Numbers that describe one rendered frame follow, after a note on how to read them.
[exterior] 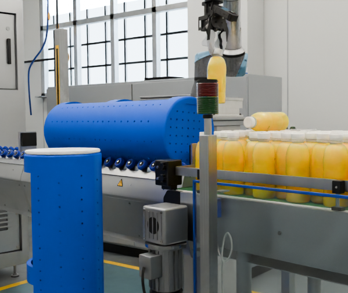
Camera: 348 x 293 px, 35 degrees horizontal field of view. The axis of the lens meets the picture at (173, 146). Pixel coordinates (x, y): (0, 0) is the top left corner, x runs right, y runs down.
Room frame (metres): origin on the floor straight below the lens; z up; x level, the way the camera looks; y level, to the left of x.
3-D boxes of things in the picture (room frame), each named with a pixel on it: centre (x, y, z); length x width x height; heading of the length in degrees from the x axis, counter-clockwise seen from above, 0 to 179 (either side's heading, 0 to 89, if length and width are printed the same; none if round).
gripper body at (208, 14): (2.13, -0.15, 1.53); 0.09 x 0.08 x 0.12; 35
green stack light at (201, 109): (1.62, -0.10, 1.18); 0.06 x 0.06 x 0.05
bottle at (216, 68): (2.10, -0.16, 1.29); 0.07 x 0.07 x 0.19
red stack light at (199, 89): (1.62, -0.10, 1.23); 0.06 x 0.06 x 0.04
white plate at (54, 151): (2.08, 0.41, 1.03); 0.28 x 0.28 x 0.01
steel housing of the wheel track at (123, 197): (2.91, 0.62, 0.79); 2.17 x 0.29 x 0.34; 43
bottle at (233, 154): (1.82, -0.19, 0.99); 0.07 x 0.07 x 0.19
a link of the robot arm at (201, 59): (2.81, -0.17, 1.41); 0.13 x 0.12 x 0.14; 77
